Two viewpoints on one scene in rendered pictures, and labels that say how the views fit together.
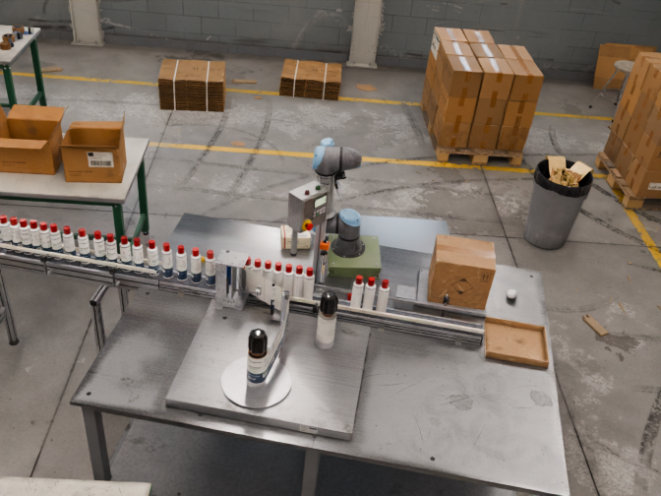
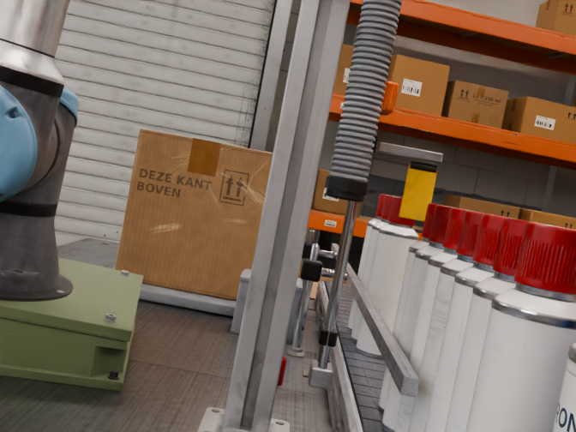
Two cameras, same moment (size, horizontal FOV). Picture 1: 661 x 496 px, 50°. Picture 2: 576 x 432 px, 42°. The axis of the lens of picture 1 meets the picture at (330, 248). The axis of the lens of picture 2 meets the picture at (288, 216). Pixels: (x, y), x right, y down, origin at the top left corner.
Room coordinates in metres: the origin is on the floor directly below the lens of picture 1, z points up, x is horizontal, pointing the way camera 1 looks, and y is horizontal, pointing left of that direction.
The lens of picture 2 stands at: (2.96, 0.78, 1.08)
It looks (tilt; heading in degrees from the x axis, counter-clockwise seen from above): 3 degrees down; 264
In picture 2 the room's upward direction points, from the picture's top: 11 degrees clockwise
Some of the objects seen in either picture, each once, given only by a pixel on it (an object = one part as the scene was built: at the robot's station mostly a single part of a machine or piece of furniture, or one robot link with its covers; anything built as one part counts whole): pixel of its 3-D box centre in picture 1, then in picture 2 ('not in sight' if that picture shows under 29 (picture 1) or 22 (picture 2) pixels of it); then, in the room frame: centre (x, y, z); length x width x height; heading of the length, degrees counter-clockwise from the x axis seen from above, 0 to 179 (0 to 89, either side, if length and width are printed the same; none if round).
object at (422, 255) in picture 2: (298, 282); (431, 321); (2.75, 0.14, 0.98); 0.05 x 0.05 x 0.20
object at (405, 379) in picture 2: (378, 295); (351, 280); (2.75, -0.26, 0.96); 1.07 x 0.01 x 0.01; 84
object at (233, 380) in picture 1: (256, 381); not in sight; (2.16, 0.26, 0.89); 0.31 x 0.31 x 0.01
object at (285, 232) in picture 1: (295, 236); not in sight; (3.30, 0.21, 0.87); 0.16 x 0.12 x 0.07; 100
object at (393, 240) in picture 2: (357, 292); (390, 276); (2.72, -0.16, 0.98); 0.05 x 0.05 x 0.20
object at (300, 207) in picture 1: (307, 207); not in sight; (2.84, 0.13, 1.38); 0.17 x 0.10 x 0.19; 139
